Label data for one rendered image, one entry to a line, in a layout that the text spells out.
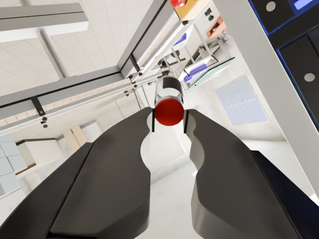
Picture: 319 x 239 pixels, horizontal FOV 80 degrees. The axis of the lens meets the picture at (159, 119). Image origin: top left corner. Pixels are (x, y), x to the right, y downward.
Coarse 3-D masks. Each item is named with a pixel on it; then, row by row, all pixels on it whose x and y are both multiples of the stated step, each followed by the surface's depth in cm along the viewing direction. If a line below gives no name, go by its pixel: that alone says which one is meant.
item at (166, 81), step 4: (164, 80) 15; (168, 80) 15; (172, 80) 15; (176, 80) 15; (164, 84) 14; (168, 84) 14; (172, 84) 14; (176, 84) 14; (180, 84) 15; (164, 88) 14; (176, 88) 14; (180, 88) 14; (180, 92) 14
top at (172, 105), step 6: (162, 102) 12; (168, 102) 12; (174, 102) 12; (180, 102) 12; (156, 108) 12; (162, 108) 12; (168, 108) 12; (174, 108) 12; (180, 108) 12; (156, 114) 13; (162, 114) 13; (168, 114) 13; (174, 114) 13; (180, 114) 13; (162, 120) 13; (168, 120) 13; (174, 120) 13; (180, 120) 13
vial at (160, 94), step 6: (162, 78) 16; (156, 84) 16; (162, 84) 14; (156, 90) 15; (162, 90) 14; (168, 90) 13; (174, 90) 13; (156, 96) 14; (162, 96) 13; (168, 96) 13; (174, 96) 13; (180, 96) 13; (156, 102) 13
